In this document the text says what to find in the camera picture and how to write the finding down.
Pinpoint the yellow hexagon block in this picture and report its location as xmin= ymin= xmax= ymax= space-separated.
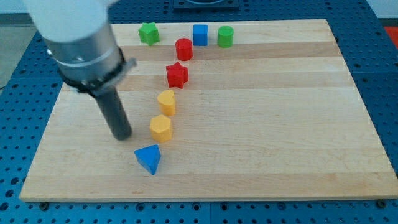
xmin=149 ymin=114 xmax=173 ymax=142

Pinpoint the red star block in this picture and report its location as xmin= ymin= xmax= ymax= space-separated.
xmin=166 ymin=62 xmax=189 ymax=89

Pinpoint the red cylinder block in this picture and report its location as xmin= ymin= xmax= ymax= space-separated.
xmin=175 ymin=38 xmax=193 ymax=61

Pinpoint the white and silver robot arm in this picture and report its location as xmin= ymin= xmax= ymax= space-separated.
xmin=24 ymin=0 xmax=136 ymax=95

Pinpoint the green star block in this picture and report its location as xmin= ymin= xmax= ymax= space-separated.
xmin=138 ymin=22 xmax=160 ymax=45

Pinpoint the green cylinder block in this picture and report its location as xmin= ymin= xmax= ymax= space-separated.
xmin=217 ymin=26 xmax=234 ymax=48

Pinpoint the blue triangle block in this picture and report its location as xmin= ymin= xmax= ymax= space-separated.
xmin=134 ymin=144 xmax=161 ymax=175

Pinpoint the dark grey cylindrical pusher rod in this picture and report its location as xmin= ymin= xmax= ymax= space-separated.
xmin=93 ymin=88 xmax=132 ymax=141

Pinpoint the light wooden board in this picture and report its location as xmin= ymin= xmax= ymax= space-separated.
xmin=20 ymin=19 xmax=397 ymax=202

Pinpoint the blue cube block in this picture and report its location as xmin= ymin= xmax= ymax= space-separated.
xmin=192 ymin=24 xmax=208 ymax=46

